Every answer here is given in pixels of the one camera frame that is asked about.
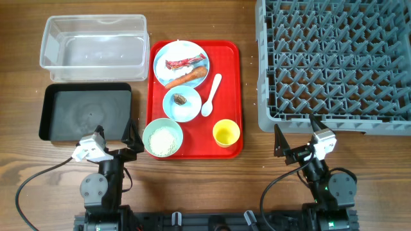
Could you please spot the black tray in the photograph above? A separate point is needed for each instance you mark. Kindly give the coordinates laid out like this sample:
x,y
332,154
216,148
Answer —
x,y
72,110

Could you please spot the large light blue plate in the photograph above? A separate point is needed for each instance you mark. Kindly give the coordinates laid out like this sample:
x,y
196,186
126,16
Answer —
x,y
178,58

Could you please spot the clear plastic bin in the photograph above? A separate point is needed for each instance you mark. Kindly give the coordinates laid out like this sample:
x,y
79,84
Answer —
x,y
96,48

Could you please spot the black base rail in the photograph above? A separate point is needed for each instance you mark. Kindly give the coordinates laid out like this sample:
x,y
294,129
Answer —
x,y
208,221

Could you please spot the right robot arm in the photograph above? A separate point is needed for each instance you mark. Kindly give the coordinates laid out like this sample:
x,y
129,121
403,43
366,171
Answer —
x,y
333,190

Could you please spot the white plastic spoon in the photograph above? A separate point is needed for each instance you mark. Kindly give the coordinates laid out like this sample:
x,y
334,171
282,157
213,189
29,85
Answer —
x,y
207,107

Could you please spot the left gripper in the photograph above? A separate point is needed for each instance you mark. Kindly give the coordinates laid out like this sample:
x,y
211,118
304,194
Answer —
x,y
135,145

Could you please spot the orange carrot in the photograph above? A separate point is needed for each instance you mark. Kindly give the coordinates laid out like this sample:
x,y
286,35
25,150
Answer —
x,y
187,77

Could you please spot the red snack wrapper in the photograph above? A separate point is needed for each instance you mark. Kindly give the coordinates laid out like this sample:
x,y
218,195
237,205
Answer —
x,y
173,65

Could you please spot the white crumpled tissue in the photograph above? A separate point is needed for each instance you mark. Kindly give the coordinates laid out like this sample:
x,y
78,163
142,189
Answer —
x,y
174,51

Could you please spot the small light blue bowl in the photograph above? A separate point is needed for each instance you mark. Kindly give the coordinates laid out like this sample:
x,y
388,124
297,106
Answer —
x,y
186,112

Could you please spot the grey dishwasher rack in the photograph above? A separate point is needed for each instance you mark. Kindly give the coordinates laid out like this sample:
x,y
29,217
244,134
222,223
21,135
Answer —
x,y
346,62

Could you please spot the yellow plastic cup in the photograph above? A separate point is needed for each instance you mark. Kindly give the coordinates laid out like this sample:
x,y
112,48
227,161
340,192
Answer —
x,y
226,132

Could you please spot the mint green bowl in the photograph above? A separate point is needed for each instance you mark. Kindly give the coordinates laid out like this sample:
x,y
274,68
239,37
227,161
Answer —
x,y
172,125

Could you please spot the red serving tray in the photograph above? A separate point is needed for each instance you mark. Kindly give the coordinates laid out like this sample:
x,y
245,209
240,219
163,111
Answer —
x,y
198,142

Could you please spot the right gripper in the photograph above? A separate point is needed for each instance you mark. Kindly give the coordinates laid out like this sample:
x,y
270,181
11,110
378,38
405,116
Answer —
x,y
282,148

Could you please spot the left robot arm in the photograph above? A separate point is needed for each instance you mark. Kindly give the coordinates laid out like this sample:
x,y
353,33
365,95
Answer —
x,y
102,191

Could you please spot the white rice pile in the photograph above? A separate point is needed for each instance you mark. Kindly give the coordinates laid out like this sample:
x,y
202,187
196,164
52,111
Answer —
x,y
162,142

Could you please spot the brown food scrap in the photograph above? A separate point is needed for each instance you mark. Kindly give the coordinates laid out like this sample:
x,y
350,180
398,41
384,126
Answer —
x,y
179,99

